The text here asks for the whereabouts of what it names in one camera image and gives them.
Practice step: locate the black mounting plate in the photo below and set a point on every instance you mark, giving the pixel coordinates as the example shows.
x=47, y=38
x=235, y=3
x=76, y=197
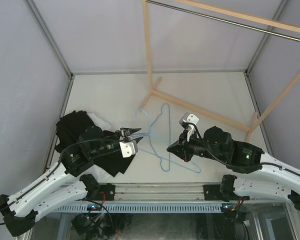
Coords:
x=107, y=192
x=212, y=192

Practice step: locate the black shirt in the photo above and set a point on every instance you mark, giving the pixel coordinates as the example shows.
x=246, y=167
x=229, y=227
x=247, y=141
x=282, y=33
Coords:
x=75, y=131

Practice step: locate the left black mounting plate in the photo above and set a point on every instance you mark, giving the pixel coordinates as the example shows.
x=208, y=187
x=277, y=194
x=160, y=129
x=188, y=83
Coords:
x=107, y=192

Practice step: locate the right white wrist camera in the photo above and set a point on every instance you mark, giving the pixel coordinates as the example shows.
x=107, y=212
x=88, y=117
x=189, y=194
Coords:
x=189, y=122

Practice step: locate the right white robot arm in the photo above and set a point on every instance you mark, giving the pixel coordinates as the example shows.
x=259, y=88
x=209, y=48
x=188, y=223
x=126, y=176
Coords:
x=255, y=172

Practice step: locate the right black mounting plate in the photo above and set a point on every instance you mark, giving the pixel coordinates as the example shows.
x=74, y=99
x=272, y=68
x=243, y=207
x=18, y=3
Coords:
x=212, y=192

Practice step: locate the white shirt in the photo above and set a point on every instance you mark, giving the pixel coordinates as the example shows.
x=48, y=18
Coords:
x=99, y=173

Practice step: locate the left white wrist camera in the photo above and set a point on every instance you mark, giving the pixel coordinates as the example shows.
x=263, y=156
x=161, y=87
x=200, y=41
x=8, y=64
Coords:
x=128, y=149

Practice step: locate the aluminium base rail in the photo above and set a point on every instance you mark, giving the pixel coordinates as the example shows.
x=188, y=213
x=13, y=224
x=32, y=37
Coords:
x=155, y=192

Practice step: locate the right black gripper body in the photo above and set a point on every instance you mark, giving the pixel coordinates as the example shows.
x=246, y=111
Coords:
x=195, y=146

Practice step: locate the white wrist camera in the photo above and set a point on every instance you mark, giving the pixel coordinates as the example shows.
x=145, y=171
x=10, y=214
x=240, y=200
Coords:
x=189, y=122
x=128, y=149

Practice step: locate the wooden clothes rack frame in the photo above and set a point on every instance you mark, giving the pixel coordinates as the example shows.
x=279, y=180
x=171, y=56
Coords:
x=153, y=92

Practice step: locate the blue wire hanger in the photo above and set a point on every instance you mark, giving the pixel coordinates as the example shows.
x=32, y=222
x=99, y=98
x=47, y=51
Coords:
x=149, y=135
x=169, y=137

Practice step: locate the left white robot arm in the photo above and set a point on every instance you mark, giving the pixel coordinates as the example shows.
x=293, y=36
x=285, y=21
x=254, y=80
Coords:
x=69, y=179

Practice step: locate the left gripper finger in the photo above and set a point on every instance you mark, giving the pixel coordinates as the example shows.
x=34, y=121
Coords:
x=127, y=132
x=136, y=140

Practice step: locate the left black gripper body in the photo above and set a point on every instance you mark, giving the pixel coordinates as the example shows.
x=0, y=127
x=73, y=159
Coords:
x=109, y=146

